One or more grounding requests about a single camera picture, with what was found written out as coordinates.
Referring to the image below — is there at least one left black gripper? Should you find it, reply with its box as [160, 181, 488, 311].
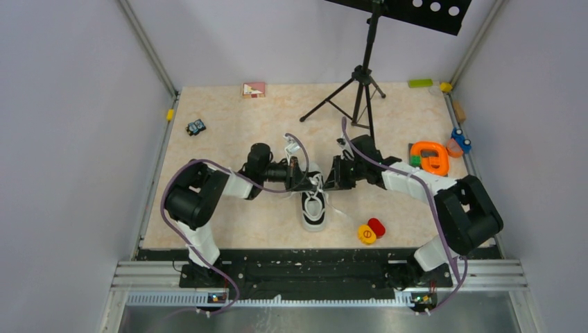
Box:
[260, 156, 316, 191]

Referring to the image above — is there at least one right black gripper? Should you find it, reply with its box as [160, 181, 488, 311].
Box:
[322, 155, 366, 191]

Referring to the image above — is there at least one white shoelace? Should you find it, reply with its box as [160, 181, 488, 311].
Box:
[301, 171, 348, 224]

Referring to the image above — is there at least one black white canvas sneaker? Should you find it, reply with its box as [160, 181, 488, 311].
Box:
[301, 162, 326, 232]

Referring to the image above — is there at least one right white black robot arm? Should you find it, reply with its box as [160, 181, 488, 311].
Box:
[324, 135, 503, 286]

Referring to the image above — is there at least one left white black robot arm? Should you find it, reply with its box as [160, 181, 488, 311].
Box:
[160, 139, 326, 287]

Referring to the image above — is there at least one dark grey square plate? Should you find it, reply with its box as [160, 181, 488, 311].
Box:
[407, 142, 414, 167]

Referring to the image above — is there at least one small green block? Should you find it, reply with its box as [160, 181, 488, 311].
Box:
[413, 155, 422, 167]

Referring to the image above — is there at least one red plastic cylinder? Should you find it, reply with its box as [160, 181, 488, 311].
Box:
[367, 218, 386, 239]

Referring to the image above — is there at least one black tripod stand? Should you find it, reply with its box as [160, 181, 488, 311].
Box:
[299, 1, 386, 139]

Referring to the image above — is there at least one yellow plastic cylinder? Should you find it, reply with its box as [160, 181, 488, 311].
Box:
[357, 224, 377, 245]

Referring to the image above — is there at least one orange translucent cup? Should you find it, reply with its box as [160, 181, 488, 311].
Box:
[446, 139, 464, 158]

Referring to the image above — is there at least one green rectangular block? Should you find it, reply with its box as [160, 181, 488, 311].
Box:
[408, 78, 434, 89]

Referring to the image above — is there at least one pink tangram puzzle box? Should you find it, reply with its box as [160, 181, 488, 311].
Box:
[242, 82, 266, 99]

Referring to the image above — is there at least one blue toy car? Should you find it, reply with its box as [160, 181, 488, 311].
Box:
[451, 128, 472, 154]

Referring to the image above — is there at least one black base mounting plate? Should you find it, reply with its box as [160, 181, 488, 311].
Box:
[137, 248, 501, 302]

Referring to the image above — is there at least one yellow corner block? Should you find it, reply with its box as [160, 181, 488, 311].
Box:
[439, 82, 453, 93]

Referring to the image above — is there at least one small blue black toy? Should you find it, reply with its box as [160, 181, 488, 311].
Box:
[186, 119, 207, 136]

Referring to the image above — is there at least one black perforated stand tray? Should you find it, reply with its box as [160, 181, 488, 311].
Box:
[330, 0, 471, 35]

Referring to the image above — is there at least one wooden block on frame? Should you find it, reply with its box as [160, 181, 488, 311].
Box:
[452, 101, 467, 123]

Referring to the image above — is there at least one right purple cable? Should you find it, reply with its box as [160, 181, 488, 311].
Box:
[340, 117, 469, 314]

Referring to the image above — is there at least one white slotted cable duct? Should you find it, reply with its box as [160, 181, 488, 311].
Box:
[126, 291, 414, 307]

